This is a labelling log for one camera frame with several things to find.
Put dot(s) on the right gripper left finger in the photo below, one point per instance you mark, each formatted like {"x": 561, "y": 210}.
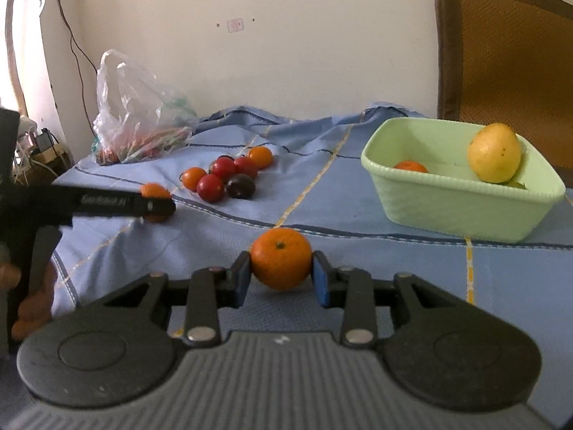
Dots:
{"x": 209, "y": 290}

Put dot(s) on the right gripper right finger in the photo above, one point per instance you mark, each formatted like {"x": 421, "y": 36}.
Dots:
{"x": 352, "y": 291}

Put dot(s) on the large orange mandarin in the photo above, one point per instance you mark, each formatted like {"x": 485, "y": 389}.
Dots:
{"x": 281, "y": 258}

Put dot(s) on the person's left hand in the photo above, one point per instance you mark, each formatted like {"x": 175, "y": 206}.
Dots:
{"x": 36, "y": 310}

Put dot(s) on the red cherry tomato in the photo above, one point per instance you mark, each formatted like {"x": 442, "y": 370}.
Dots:
{"x": 210, "y": 188}
{"x": 223, "y": 167}

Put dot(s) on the blue checked tablecloth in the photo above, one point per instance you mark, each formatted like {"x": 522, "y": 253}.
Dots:
{"x": 470, "y": 334}

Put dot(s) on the dark purple tomato centre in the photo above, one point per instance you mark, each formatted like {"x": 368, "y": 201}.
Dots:
{"x": 240, "y": 186}

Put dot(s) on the orange mandarin behind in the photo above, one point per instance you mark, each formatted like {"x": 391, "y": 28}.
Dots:
{"x": 154, "y": 190}

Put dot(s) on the red cherry tomato upper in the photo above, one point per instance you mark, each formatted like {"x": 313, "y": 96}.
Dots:
{"x": 223, "y": 167}

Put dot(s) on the light green plastic basket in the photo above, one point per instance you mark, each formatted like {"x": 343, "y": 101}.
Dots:
{"x": 450, "y": 198}

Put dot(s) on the orange mandarin left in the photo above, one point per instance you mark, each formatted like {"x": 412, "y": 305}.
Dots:
{"x": 411, "y": 165}

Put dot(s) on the orange cherry tomato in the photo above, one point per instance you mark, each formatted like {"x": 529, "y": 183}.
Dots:
{"x": 261, "y": 156}

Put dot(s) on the clear plastic bag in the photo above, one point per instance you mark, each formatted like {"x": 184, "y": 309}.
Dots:
{"x": 139, "y": 118}

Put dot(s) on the brown woven chair back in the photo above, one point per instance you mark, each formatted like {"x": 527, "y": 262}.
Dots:
{"x": 509, "y": 61}

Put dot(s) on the pink wall sticker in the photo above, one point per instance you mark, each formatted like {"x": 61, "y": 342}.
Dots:
{"x": 235, "y": 25}

